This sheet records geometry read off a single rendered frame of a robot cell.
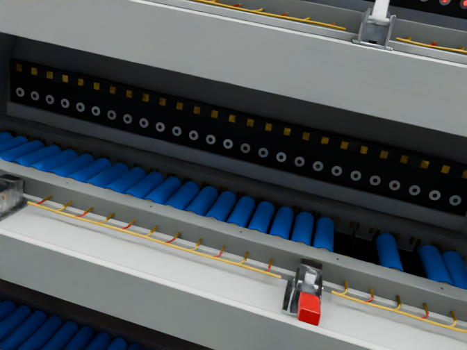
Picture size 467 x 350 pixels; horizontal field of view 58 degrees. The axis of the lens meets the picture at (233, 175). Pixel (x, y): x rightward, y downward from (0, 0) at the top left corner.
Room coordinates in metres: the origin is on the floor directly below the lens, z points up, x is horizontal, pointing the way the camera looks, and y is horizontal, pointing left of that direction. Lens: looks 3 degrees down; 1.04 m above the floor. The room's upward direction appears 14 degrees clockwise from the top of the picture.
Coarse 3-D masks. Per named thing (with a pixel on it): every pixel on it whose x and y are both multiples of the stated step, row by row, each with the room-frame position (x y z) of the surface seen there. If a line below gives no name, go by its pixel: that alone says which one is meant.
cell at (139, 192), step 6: (150, 174) 0.44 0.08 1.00; (156, 174) 0.44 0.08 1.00; (144, 180) 0.43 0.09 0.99; (150, 180) 0.43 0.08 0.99; (156, 180) 0.44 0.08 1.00; (162, 180) 0.45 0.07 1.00; (138, 186) 0.41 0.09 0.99; (144, 186) 0.41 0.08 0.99; (150, 186) 0.42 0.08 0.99; (156, 186) 0.43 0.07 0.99; (126, 192) 0.39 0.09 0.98; (132, 192) 0.39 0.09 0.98; (138, 192) 0.40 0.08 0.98; (144, 192) 0.41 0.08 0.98; (150, 192) 0.42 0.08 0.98; (144, 198) 0.41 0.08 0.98
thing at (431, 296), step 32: (0, 160) 0.40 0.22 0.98; (32, 192) 0.38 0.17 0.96; (64, 192) 0.37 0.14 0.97; (96, 192) 0.37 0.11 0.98; (128, 224) 0.35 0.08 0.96; (160, 224) 0.36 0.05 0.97; (192, 224) 0.35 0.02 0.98; (224, 224) 0.36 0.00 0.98; (256, 256) 0.35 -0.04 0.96; (288, 256) 0.34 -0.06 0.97; (320, 256) 0.34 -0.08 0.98; (352, 288) 0.34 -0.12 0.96; (384, 288) 0.33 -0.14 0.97; (416, 288) 0.32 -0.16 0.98; (448, 288) 0.33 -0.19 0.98
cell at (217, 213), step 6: (222, 192) 0.44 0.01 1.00; (228, 192) 0.43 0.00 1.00; (222, 198) 0.42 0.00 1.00; (228, 198) 0.42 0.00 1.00; (234, 198) 0.43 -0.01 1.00; (216, 204) 0.40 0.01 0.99; (222, 204) 0.41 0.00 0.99; (228, 204) 0.41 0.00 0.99; (234, 204) 0.43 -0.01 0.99; (210, 210) 0.39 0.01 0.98; (216, 210) 0.39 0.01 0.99; (222, 210) 0.40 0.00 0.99; (228, 210) 0.41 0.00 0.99; (210, 216) 0.38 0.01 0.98; (216, 216) 0.38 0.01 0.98; (222, 216) 0.39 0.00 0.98
